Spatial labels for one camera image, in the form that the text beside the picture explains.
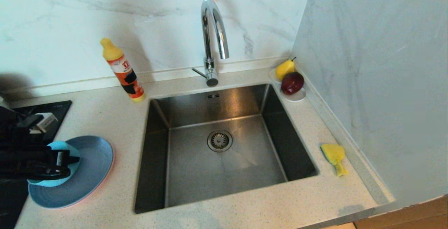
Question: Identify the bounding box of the chrome faucet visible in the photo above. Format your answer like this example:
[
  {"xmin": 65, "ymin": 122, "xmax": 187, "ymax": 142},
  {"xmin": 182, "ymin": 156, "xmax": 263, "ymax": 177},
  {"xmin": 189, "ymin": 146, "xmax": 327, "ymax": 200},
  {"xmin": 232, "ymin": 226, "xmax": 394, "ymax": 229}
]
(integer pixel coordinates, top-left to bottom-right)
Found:
[{"xmin": 191, "ymin": 0, "xmax": 230, "ymax": 87}]

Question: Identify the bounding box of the dark red apple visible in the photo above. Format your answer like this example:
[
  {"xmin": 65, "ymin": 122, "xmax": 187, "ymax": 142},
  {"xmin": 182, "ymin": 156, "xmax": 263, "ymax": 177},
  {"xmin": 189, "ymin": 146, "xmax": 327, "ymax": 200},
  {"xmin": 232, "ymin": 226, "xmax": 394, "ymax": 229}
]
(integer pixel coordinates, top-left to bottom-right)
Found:
[{"xmin": 281, "ymin": 71, "xmax": 305, "ymax": 95}]

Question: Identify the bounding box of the yellow pear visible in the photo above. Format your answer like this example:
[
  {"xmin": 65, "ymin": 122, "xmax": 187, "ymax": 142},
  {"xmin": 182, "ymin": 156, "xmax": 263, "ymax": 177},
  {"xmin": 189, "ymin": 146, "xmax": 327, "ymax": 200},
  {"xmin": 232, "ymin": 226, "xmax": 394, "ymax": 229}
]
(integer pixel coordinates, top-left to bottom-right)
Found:
[{"xmin": 275, "ymin": 57, "xmax": 297, "ymax": 81}]

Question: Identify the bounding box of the metal sink drain strainer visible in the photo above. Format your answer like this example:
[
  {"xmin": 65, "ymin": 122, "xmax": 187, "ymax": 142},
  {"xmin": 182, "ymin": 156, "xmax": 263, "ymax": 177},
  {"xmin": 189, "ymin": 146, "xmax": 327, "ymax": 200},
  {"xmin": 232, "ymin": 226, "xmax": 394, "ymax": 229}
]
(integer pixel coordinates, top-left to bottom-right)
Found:
[{"xmin": 207, "ymin": 129, "xmax": 233, "ymax": 152}]

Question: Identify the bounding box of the wooden cabinet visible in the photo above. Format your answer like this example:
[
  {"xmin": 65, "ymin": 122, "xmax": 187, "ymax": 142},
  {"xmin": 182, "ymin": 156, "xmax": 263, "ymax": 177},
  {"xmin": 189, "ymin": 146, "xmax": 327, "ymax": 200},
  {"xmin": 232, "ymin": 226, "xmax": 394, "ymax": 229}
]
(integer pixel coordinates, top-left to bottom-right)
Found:
[{"xmin": 353, "ymin": 194, "xmax": 448, "ymax": 229}]

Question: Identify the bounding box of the stainless steel sink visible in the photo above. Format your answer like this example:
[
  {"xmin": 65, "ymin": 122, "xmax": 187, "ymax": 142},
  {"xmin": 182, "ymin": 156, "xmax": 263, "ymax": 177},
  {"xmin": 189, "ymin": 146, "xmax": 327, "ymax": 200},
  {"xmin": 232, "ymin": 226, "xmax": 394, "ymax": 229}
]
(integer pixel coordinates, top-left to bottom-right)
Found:
[{"xmin": 134, "ymin": 83, "xmax": 320, "ymax": 215}]

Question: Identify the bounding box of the yellow fish-shaped sponge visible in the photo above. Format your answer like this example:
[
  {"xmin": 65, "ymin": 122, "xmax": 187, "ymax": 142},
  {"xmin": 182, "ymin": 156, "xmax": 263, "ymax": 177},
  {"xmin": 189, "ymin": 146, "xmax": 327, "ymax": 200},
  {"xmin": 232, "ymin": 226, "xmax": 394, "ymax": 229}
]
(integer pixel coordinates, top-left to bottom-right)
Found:
[{"xmin": 320, "ymin": 143, "xmax": 349, "ymax": 177}]

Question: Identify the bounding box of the black induction cooktop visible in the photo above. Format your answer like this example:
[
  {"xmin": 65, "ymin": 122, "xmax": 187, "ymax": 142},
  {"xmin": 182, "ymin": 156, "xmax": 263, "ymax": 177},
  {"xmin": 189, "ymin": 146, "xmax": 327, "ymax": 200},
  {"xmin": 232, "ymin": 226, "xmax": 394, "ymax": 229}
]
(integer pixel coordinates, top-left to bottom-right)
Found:
[{"xmin": 0, "ymin": 100, "xmax": 72, "ymax": 229}]

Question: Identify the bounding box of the teal ceramic bowl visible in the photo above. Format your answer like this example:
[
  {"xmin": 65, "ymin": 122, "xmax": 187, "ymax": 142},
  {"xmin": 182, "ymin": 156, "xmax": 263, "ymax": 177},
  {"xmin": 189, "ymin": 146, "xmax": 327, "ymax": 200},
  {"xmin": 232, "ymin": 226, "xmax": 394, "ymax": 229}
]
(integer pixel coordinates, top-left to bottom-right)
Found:
[{"xmin": 27, "ymin": 141, "xmax": 81, "ymax": 187}]

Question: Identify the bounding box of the small white dish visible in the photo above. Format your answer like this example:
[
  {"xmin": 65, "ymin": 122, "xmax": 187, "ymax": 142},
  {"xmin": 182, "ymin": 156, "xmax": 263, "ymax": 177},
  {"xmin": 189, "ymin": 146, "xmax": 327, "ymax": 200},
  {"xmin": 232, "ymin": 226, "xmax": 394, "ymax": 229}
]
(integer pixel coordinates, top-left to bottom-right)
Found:
[
  {"xmin": 280, "ymin": 87, "xmax": 307, "ymax": 102},
  {"xmin": 269, "ymin": 67, "xmax": 282, "ymax": 84}
]

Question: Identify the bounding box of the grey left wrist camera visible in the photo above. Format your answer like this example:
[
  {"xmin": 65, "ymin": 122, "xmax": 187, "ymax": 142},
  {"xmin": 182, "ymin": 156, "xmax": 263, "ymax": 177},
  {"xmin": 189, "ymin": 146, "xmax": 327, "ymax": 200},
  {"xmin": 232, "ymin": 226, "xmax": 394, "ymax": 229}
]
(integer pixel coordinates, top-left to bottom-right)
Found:
[{"xmin": 30, "ymin": 113, "xmax": 59, "ymax": 134}]

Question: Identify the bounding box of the yellow orange dish soap bottle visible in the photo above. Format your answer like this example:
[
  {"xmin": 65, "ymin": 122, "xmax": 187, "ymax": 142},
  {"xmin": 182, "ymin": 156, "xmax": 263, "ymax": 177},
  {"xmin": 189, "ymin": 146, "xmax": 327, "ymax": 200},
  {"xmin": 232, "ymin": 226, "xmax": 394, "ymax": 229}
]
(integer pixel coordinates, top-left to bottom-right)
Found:
[{"xmin": 100, "ymin": 38, "xmax": 146, "ymax": 102}]

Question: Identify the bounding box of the blue plastic plate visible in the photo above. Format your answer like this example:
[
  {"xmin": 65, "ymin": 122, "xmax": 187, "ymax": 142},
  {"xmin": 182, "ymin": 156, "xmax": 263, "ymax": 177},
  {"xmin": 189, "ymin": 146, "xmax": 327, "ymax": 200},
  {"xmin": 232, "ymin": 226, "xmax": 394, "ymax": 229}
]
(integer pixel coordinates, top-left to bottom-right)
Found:
[{"xmin": 28, "ymin": 136, "xmax": 113, "ymax": 209}]

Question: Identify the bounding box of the pink plastic plate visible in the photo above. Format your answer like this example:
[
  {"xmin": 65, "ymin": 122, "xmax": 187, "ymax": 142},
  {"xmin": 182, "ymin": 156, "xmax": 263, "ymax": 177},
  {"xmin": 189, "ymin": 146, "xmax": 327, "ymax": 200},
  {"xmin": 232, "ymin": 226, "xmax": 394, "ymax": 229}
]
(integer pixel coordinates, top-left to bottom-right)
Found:
[{"xmin": 82, "ymin": 150, "xmax": 115, "ymax": 201}]

